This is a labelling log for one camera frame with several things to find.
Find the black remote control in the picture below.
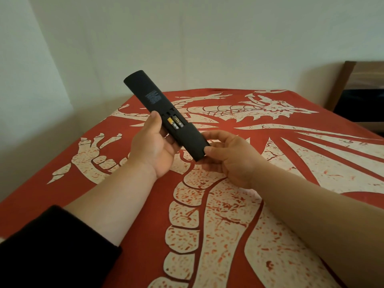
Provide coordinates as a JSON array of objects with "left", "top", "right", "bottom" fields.
[{"left": 124, "top": 70, "right": 192, "bottom": 149}]

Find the red dragon print bedsheet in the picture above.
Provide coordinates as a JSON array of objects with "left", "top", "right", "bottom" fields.
[{"left": 0, "top": 89, "right": 384, "bottom": 288}]

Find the person's right forearm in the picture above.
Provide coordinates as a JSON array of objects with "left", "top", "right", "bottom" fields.
[{"left": 250, "top": 160, "right": 384, "bottom": 288}]

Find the person's left forearm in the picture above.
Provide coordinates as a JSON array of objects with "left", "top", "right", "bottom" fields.
[{"left": 64, "top": 159, "right": 158, "bottom": 247}]

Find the brown wooden chair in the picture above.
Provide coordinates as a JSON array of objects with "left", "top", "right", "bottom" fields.
[{"left": 325, "top": 61, "right": 384, "bottom": 134}]

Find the black battery cover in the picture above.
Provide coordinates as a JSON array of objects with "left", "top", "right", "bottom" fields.
[{"left": 179, "top": 123, "right": 211, "bottom": 162}]

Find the person's right hand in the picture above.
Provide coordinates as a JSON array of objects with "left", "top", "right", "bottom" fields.
[{"left": 195, "top": 130, "right": 265, "bottom": 190}]

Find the black sleeve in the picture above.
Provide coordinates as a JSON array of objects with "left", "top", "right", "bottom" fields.
[{"left": 0, "top": 205, "right": 122, "bottom": 288}]

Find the person's left hand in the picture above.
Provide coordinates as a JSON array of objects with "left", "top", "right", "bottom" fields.
[{"left": 127, "top": 111, "right": 182, "bottom": 180}]

